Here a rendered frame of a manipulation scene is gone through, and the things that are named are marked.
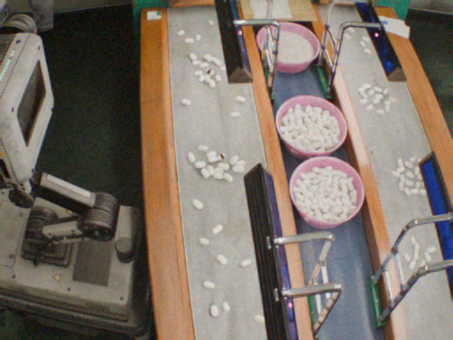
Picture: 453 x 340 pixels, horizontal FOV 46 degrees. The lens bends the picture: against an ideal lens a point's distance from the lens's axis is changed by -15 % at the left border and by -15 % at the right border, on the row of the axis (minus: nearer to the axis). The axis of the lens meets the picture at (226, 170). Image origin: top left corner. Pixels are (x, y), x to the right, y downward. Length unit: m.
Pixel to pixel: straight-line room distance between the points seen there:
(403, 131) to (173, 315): 1.14
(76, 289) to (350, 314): 0.99
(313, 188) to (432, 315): 0.67
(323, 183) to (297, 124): 0.27
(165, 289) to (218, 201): 0.38
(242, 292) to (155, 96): 0.82
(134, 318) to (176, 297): 0.47
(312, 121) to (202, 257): 0.68
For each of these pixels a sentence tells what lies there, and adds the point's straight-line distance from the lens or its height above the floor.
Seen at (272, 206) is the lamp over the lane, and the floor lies 1.09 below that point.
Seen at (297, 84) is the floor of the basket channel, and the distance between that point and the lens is 2.47.
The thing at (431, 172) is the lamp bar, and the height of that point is 1.09.
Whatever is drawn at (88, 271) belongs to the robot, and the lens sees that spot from 2.23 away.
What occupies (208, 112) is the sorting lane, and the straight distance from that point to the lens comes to 2.25.
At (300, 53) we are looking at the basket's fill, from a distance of 2.52.
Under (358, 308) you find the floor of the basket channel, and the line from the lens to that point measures 1.99.
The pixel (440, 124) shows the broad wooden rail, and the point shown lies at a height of 0.76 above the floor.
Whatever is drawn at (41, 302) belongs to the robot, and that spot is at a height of 0.36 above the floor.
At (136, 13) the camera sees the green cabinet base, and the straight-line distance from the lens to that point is 2.71.
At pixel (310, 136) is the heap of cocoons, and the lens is 2.23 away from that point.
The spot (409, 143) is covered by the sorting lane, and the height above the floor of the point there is 0.74.
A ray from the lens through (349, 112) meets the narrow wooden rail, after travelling 2.30.
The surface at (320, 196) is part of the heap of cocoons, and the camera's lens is 2.08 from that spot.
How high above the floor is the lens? 2.47
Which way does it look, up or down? 55 degrees down
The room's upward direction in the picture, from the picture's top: 4 degrees clockwise
